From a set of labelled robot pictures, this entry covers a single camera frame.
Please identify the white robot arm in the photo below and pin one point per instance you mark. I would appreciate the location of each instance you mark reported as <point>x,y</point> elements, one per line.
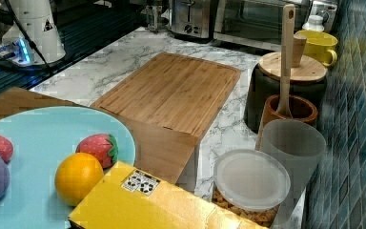
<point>28,33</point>

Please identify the silver toaster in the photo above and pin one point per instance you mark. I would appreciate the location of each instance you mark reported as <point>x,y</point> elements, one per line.
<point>194,17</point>

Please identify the stainless steel toaster oven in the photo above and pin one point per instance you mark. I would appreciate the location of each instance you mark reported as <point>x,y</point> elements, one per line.
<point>256,23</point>

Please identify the bamboo cutting board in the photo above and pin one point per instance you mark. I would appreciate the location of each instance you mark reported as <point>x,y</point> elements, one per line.
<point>172,91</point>

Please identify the toy strawberry near orange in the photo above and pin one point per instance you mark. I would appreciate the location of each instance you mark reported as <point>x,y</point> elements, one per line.
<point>103,146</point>

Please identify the cereal container with clear lid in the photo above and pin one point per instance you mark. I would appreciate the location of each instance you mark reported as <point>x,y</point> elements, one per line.
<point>250,184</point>

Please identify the wooden spoon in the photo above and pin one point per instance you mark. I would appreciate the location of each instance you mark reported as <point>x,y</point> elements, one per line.
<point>288,24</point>

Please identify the yellow cereal box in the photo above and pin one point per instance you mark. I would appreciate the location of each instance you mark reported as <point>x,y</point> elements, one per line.
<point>127,198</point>

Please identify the frosted grey plastic cup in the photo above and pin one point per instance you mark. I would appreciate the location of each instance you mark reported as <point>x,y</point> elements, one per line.
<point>297,146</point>

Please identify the brown wooden utensil holder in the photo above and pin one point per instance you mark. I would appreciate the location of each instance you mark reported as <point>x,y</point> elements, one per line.
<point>301,109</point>

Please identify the toy orange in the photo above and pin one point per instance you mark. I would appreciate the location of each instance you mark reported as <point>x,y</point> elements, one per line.
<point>76,176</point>

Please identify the black canister with wooden lid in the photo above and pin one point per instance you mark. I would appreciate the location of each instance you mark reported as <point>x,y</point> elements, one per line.
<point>307,80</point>

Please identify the light blue plate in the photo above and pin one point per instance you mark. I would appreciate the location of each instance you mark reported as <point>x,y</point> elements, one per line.
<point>42,138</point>

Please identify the yellow mug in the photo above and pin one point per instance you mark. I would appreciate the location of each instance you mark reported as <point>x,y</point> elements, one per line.
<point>321,46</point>

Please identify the white capped bottle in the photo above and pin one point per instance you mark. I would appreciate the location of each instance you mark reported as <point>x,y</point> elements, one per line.
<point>314,23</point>

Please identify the toy strawberry near plum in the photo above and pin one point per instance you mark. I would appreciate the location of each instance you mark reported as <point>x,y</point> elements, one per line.
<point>6,149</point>

